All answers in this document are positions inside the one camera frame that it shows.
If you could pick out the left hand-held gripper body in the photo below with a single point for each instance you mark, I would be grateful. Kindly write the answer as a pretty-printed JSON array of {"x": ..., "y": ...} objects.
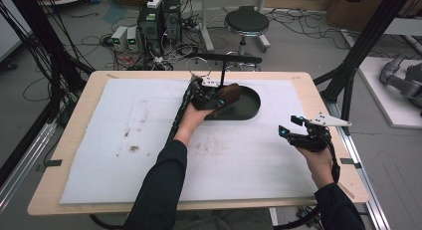
[{"x": 204, "y": 95}]

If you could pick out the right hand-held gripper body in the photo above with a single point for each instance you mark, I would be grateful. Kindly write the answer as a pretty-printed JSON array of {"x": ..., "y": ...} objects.
[{"x": 312, "y": 140}]

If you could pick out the brown pouch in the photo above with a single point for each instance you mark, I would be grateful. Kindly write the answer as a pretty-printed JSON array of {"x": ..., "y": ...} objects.
[{"x": 230, "y": 94}]

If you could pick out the black tray with hook rack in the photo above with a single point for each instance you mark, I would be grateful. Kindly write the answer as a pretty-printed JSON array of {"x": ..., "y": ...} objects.
[{"x": 247, "y": 105}]

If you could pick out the person's right hand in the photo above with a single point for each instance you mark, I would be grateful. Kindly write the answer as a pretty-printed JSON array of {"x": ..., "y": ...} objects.
[{"x": 318, "y": 167}]

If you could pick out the person's left hand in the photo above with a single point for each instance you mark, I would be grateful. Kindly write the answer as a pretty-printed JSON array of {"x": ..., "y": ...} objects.
[{"x": 192, "y": 122}]

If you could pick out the black tape strip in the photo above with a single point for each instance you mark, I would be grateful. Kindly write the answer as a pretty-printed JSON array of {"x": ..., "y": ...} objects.
[
  {"x": 351, "y": 163},
  {"x": 53, "y": 163}
]

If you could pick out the white table leg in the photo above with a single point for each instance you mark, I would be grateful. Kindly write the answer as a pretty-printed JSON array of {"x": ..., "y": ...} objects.
[{"x": 206, "y": 27}]

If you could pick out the small black computer tower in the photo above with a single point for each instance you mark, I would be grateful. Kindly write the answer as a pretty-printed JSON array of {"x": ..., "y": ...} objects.
[{"x": 171, "y": 21}]

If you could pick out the black round stool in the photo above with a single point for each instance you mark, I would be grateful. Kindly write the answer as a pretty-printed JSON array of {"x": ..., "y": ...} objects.
[{"x": 247, "y": 22}]

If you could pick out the white platform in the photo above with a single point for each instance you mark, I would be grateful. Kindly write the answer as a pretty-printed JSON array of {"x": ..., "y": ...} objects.
[{"x": 388, "y": 104}]

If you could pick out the large black computer tower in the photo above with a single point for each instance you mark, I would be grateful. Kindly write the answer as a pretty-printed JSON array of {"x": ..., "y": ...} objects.
[{"x": 150, "y": 27}]

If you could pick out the grey power supply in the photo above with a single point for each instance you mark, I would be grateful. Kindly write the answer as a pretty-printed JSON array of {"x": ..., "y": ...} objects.
[
  {"x": 119, "y": 37},
  {"x": 132, "y": 39}
]

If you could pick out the white box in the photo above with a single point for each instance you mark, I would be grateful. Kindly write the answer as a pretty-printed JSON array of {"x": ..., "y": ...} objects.
[{"x": 155, "y": 1}]

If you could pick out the white foam mat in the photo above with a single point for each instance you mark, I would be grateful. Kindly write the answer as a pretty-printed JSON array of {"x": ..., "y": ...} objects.
[{"x": 116, "y": 177}]

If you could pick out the cardboard box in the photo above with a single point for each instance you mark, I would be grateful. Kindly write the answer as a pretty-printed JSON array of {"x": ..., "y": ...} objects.
[{"x": 355, "y": 7}]

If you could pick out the aluminium rail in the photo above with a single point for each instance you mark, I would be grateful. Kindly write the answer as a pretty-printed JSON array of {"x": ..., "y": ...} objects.
[
  {"x": 368, "y": 190},
  {"x": 23, "y": 163}
]

